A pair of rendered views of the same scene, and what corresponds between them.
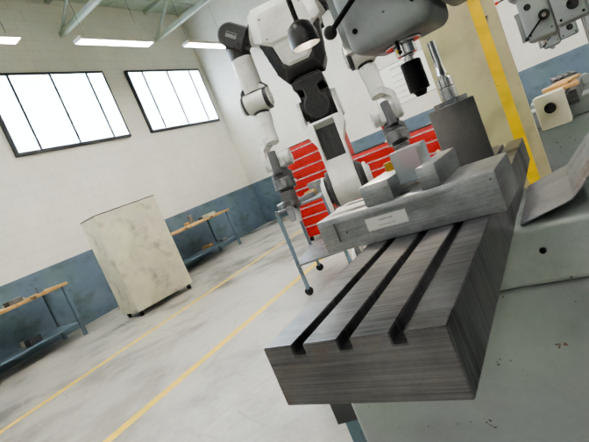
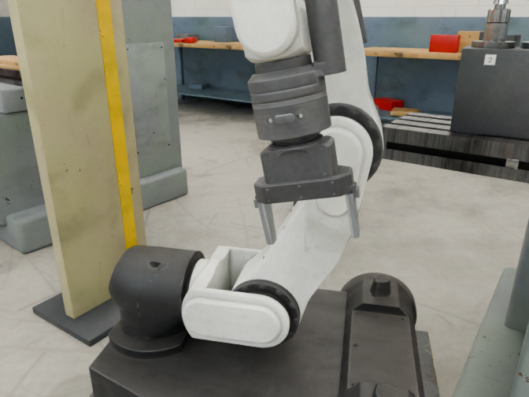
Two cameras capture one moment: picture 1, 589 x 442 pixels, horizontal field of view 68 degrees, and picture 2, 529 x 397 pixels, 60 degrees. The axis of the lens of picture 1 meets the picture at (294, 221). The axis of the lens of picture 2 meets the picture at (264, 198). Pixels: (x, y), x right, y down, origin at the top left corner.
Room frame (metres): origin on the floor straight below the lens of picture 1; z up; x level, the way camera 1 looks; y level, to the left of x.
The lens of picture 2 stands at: (1.82, 0.52, 1.20)
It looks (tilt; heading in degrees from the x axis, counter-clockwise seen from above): 21 degrees down; 270
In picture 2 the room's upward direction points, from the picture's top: straight up
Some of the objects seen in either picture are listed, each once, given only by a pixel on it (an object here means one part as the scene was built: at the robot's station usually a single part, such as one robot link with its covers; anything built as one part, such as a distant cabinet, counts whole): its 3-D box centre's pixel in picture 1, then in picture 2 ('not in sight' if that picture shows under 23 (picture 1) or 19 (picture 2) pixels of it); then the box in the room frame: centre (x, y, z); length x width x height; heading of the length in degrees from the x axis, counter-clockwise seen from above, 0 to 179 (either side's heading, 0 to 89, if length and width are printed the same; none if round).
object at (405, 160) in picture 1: (412, 161); not in sight; (0.82, -0.25, 1.07); 0.06 x 0.05 x 0.06; 143
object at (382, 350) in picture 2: not in sight; (260, 332); (1.83, -0.27, 0.59); 0.64 x 0.52 x 0.33; 168
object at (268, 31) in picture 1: (292, 38); not in sight; (1.86, -0.28, 1.63); 0.34 x 0.30 x 0.36; 78
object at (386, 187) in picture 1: (390, 183); not in sight; (0.85, -0.20, 1.04); 0.15 x 0.06 x 0.04; 143
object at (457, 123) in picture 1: (461, 131); (509, 88); (1.27, -0.55, 1.05); 0.22 x 0.12 x 0.20; 154
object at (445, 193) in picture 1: (408, 196); not in sight; (0.84, -0.22, 1.01); 0.35 x 0.15 x 0.11; 53
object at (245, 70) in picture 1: (251, 84); not in sight; (1.86, -0.05, 1.52); 0.13 x 0.12 x 0.22; 75
